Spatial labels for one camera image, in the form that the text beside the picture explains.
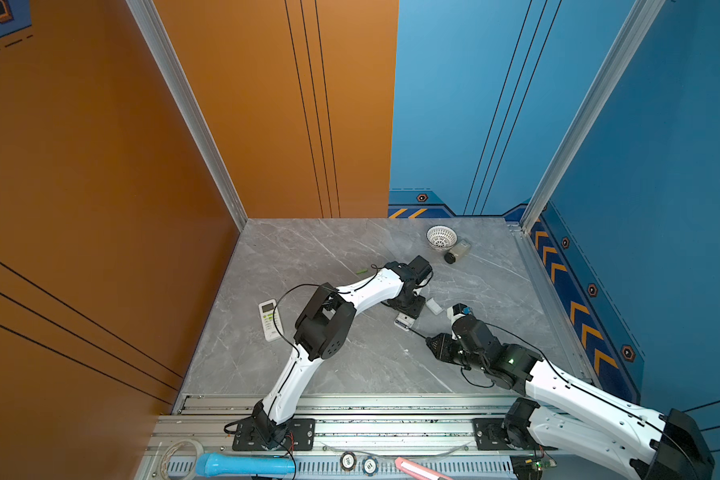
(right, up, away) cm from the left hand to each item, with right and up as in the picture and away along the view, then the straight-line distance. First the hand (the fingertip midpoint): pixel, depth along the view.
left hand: (414, 309), depth 95 cm
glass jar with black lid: (+18, +18, +13) cm, 29 cm away
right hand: (0, -7, -16) cm, 17 cm away
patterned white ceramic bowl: (+13, +24, +17) cm, 32 cm away
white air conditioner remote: (-4, -3, -3) cm, 6 cm away
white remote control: (-46, -1, -1) cm, 46 cm away
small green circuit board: (+24, -33, -24) cm, 47 cm away
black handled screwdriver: (+2, -6, -14) cm, 15 cm away
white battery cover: (+7, +1, +2) cm, 7 cm away
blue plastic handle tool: (-50, -30, -28) cm, 64 cm away
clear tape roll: (-62, -28, -25) cm, 72 cm away
